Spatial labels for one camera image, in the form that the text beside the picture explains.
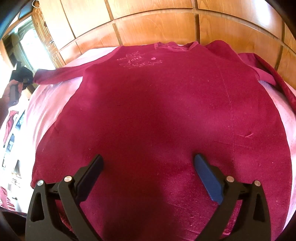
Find wooden framed window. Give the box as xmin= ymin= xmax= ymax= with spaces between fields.
xmin=3 ymin=17 xmax=55 ymax=73

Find red cloth on floor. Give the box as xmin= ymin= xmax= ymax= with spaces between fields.
xmin=3 ymin=110 xmax=19 ymax=144

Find dark printed paper items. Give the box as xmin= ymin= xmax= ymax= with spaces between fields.
xmin=1 ymin=111 xmax=25 ymax=168

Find person's left hand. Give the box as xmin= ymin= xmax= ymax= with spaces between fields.
xmin=1 ymin=79 xmax=23 ymax=108

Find wooden panelled headboard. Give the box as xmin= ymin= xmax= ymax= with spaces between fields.
xmin=32 ymin=0 xmax=295 ymax=86

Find dark red velvet garment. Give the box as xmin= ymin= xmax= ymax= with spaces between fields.
xmin=31 ymin=39 xmax=296 ymax=241

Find pink bed sheet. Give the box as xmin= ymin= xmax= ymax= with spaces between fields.
xmin=17 ymin=46 xmax=296 ymax=232

